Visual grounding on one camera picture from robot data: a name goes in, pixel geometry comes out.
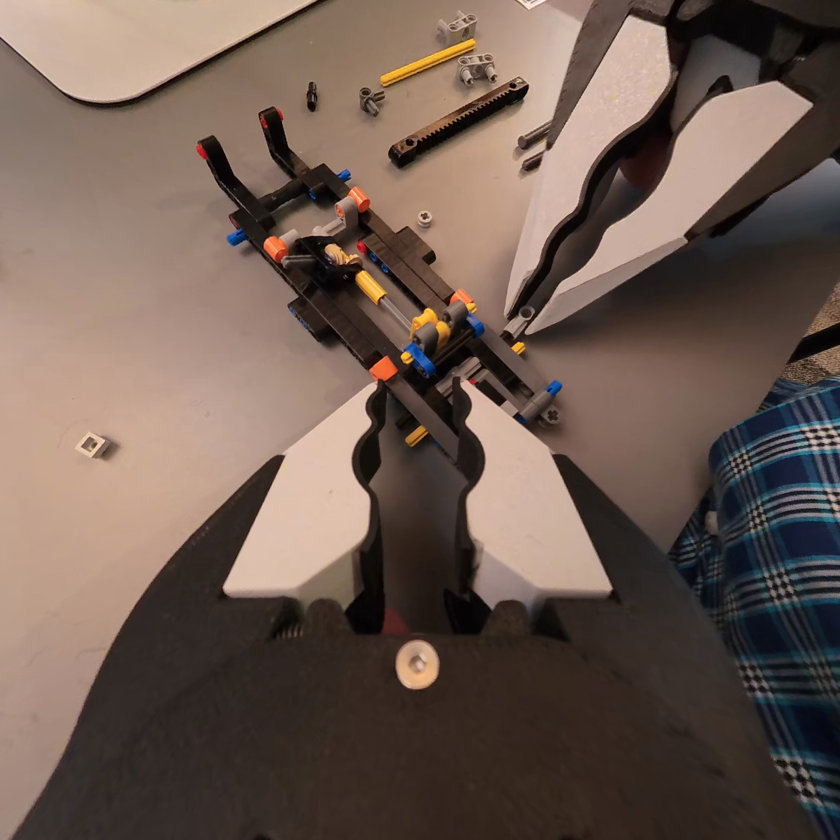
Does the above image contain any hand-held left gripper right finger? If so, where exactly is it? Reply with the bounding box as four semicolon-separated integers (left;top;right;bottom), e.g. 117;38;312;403
445;378;616;635

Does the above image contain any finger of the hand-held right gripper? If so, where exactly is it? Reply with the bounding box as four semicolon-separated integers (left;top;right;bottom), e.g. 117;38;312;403
524;33;812;337
504;14;678;320

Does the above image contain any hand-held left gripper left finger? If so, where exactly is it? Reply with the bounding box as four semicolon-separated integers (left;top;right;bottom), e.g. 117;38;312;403
222;379;388;634

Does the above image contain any black lego chassis assembly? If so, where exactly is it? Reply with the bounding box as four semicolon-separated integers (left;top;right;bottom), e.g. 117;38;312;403
196;106;565;466

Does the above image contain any black lego gear rack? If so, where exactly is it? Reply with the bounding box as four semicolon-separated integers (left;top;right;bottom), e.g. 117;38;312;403
387;75;531;168

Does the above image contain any yellow lego axle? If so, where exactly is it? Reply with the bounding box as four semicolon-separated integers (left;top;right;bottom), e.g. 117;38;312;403
379;38;478;88

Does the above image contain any black metal leg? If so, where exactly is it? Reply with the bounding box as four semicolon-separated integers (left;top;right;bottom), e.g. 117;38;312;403
787;325;840;364

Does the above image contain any white rounded board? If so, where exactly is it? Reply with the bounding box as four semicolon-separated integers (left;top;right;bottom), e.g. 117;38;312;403
0;0;319;105

